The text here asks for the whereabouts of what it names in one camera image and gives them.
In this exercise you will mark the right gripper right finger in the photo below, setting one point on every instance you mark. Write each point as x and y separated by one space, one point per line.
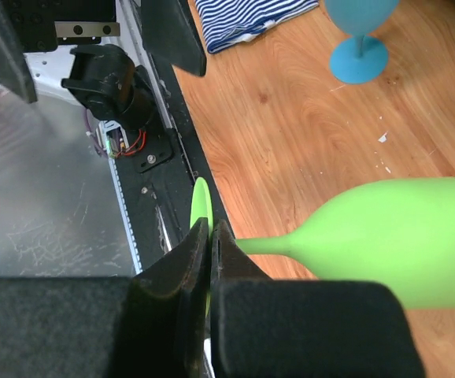
261 327

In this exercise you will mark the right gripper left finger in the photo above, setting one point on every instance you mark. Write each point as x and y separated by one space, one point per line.
150 325

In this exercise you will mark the light green wine glass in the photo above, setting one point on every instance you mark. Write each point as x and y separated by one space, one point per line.
399 232

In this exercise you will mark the blue wine glass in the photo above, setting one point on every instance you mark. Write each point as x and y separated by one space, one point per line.
361 57

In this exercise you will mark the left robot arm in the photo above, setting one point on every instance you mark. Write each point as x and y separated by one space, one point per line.
103 79

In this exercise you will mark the blue white striped cloth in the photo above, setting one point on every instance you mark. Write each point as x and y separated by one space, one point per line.
226 23

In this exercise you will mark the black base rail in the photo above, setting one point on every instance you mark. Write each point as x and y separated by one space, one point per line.
156 201

